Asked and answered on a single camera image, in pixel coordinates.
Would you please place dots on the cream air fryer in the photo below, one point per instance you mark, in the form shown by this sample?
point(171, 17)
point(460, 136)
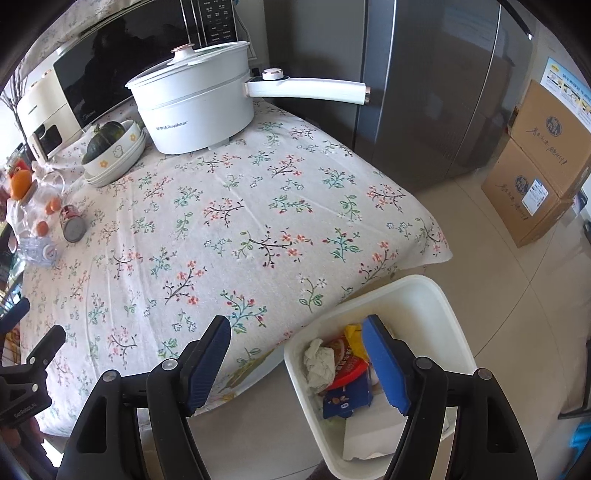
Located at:
point(41, 110)

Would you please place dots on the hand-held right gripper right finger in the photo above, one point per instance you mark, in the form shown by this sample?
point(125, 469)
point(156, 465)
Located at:
point(385, 364)

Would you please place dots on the red snack packet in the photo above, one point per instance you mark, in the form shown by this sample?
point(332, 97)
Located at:
point(348, 367)

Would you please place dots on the grey refrigerator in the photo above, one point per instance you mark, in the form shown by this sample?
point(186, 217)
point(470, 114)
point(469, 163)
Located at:
point(415, 92)

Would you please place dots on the red drink can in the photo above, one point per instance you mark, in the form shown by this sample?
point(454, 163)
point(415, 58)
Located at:
point(74, 226)

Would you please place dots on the dark green pumpkin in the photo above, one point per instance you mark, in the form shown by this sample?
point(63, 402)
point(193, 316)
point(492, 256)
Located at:
point(106, 138)

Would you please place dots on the blue plastic bag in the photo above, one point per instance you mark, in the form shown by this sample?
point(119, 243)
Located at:
point(581, 443)

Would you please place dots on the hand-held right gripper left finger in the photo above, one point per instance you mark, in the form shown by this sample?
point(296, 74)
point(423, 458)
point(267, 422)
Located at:
point(207, 369)

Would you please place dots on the cardboard box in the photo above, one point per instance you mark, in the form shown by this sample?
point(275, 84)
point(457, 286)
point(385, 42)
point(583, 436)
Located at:
point(549, 134)
point(521, 203)

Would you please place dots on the white flower print bowl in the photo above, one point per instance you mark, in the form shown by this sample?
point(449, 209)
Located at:
point(108, 159)

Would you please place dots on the clear plastic container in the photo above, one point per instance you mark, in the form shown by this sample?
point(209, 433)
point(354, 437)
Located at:
point(39, 251)

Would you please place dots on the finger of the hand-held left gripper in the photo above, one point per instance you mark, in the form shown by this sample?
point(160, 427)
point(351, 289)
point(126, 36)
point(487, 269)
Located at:
point(46, 344)
point(16, 314)

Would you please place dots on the white plastic bin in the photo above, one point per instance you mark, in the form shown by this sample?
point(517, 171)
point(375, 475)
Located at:
point(415, 300)

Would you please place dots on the orange fruit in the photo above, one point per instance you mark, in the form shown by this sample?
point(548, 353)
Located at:
point(21, 182)
point(53, 205)
point(42, 227)

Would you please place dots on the crumpled white tissue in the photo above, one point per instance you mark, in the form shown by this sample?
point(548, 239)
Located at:
point(318, 364)

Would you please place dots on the clear plastic bag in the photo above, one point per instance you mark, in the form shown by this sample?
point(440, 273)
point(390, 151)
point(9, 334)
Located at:
point(32, 212)

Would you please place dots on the white electric pot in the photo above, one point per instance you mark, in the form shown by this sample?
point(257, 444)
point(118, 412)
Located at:
point(194, 115)

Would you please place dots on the yellow wrapper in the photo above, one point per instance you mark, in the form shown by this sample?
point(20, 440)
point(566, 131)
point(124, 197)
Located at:
point(355, 339)

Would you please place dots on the floral tablecloth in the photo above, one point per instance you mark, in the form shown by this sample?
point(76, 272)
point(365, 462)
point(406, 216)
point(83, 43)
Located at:
point(231, 207)

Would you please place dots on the black microwave oven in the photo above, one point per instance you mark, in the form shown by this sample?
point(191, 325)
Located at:
point(115, 60)

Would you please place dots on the blue snack packet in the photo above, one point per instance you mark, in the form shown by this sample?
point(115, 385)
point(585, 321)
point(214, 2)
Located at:
point(344, 401)

